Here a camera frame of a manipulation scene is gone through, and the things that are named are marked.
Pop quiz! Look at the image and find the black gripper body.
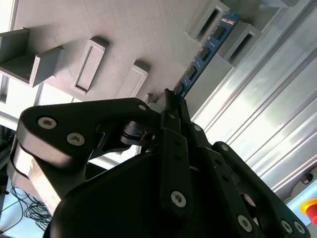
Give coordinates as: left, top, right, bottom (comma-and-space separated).
43, 151, 232, 238

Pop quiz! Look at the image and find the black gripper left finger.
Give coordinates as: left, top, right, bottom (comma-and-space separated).
16, 89, 195, 220

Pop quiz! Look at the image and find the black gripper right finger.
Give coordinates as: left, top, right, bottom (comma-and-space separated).
178, 98, 312, 238

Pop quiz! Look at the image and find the blue RAM stick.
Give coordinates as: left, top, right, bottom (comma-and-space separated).
173, 12, 241, 100

